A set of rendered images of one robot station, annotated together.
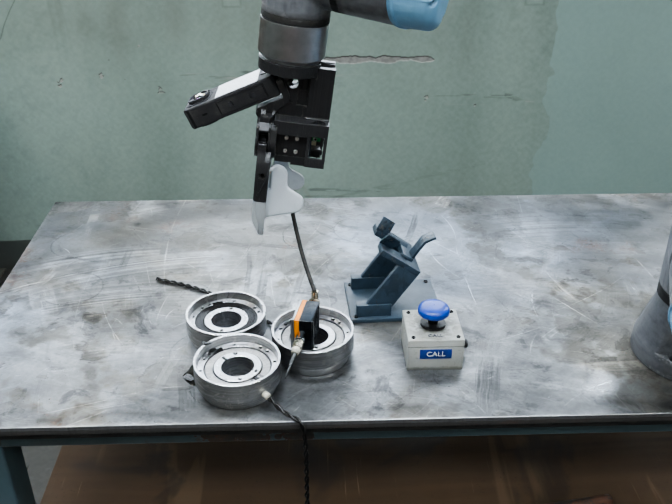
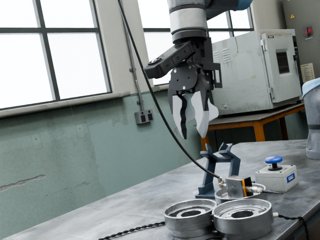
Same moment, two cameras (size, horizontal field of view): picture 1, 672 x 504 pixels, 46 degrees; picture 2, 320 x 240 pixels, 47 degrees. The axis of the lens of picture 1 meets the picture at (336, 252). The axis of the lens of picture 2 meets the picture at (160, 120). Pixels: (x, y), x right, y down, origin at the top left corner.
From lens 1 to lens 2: 0.82 m
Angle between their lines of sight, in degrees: 48
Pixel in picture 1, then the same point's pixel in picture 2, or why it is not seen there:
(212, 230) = (82, 221)
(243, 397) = (272, 218)
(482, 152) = not seen: hidden behind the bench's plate
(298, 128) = (210, 65)
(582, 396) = not seen: outside the picture
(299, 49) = (204, 20)
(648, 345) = not seen: outside the picture
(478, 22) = (60, 152)
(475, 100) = (70, 190)
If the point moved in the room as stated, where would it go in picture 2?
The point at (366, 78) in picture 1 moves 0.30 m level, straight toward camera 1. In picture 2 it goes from (13, 196) to (34, 201)
